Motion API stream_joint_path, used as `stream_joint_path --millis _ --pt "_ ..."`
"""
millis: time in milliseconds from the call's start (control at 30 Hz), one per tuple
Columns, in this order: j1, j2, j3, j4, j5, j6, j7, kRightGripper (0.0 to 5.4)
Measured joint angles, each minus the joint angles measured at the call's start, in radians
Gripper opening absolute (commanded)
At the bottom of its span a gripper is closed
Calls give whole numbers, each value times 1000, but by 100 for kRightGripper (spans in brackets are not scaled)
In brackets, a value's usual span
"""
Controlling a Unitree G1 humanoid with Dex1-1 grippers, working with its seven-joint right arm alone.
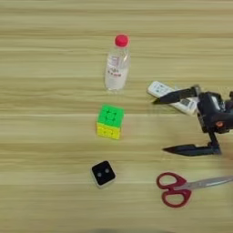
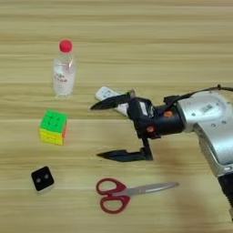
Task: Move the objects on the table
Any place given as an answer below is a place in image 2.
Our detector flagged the white remote control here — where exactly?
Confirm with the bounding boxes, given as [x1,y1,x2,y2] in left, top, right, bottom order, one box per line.
[95,86,130,117]

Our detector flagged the small black box white label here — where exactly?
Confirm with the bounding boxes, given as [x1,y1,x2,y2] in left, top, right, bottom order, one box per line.
[137,97,157,120]

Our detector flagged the small black cube two dots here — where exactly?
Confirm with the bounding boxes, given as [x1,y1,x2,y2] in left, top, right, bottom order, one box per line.
[30,166,56,195]

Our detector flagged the clear water bottle red cap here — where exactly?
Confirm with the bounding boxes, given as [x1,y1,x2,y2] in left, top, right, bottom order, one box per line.
[52,39,76,100]

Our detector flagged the red handled scissors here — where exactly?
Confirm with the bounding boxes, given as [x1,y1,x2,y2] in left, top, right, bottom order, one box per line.
[96,177,180,215]

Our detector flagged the green yellow Rubik's cube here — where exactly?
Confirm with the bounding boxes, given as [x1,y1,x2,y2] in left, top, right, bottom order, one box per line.
[38,109,68,146]

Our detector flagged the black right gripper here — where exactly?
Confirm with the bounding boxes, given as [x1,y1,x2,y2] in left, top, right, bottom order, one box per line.
[89,90,186,163]

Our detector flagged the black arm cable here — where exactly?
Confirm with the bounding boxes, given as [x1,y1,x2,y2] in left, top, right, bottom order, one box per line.
[163,84,233,105]

